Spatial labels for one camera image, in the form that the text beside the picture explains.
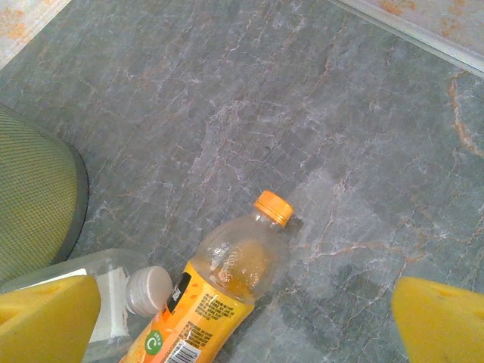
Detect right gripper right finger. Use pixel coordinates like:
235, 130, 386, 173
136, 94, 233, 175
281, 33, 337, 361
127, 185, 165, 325
391, 275, 484, 363

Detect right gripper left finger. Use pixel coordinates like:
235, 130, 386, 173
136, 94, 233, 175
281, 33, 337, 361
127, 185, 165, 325
0, 275, 102, 363

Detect white label square clear bottle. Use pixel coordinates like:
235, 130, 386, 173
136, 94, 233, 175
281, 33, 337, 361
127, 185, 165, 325
0, 248, 175, 363

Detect orange juice bottle yellow cap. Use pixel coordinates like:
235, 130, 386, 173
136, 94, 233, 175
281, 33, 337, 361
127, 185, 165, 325
116, 190, 295, 363

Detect green mesh waste bin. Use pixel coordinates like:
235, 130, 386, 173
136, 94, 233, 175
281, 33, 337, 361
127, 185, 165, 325
0, 104, 91, 284

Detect aluminium table side rail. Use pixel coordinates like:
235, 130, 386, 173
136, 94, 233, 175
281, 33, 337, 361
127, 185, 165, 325
332, 0, 484, 80

